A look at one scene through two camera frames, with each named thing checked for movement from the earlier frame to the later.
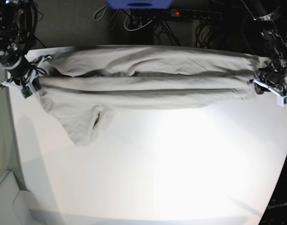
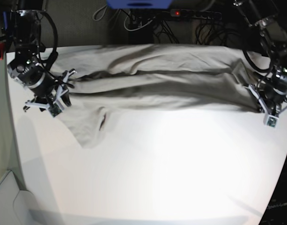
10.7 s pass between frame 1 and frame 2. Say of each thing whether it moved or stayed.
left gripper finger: moved
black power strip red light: stayed
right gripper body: moved
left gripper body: moved
